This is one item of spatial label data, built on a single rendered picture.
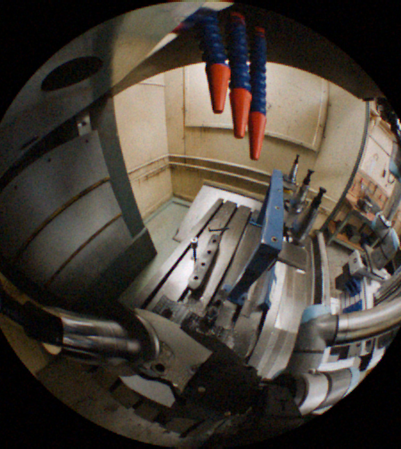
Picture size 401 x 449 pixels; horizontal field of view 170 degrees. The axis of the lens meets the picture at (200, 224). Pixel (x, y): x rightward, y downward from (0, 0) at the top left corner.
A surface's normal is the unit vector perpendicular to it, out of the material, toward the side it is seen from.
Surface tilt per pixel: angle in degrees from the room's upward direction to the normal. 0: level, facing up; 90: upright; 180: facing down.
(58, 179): 91
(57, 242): 90
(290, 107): 90
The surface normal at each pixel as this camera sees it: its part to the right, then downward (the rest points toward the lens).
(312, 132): -0.48, 0.61
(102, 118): 0.88, 0.34
